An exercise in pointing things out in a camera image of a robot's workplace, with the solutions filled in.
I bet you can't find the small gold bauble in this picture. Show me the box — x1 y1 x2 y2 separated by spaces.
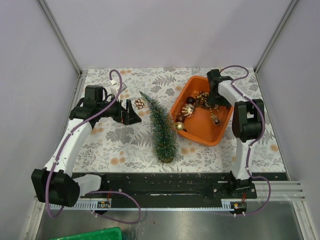
174 121 184 131

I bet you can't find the small green christmas tree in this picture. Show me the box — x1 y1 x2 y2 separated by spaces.
139 91 178 164

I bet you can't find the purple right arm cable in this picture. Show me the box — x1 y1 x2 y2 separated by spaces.
219 64 272 218

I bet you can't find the large gold striped bauble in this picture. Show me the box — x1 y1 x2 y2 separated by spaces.
181 103 195 118

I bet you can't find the aluminium frame post left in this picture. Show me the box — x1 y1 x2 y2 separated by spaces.
37 0 82 76

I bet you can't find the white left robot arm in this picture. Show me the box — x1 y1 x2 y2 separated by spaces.
31 85 142 207

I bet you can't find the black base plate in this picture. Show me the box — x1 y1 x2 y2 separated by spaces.
85 172 257 207

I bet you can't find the brown pine cone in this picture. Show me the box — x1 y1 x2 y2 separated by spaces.
134 98 145 110

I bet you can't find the orange plastic tub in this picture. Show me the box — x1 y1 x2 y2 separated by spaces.
170 75 234 147

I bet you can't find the green plastic crate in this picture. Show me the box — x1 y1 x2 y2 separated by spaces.
55 227 123 240

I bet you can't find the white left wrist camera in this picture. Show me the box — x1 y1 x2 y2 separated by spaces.
110 80 127 101

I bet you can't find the gold and brown ornament pile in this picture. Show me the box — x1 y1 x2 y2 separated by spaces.
194 91 220 111

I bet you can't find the grey slotted cable duct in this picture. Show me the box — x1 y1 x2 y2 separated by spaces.
72 201 237 211

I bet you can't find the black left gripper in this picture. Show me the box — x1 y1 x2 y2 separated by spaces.
97 94 142 125

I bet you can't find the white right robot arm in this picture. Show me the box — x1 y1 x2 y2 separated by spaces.
206 69 265 198

